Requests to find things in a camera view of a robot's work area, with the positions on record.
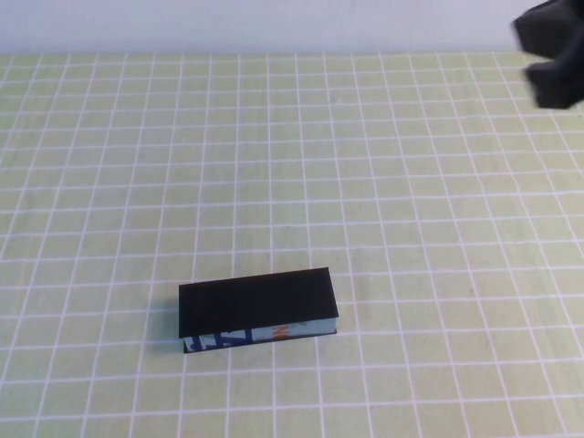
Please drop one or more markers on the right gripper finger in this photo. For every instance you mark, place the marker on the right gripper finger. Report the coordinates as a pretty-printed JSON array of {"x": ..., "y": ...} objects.
[
  {"x": 552, "y": 29},
  {"x": 559, "y": 84}
]

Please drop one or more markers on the black glasses case printed side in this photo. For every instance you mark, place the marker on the black glasses case printed side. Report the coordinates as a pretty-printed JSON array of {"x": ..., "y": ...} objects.
[{"x": 255, "y": 296}]

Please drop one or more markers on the green white checked tablecloth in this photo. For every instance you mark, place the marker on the green white checked tablecloth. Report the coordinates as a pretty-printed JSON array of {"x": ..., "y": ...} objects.
[{"x": 274, "y": 159}]

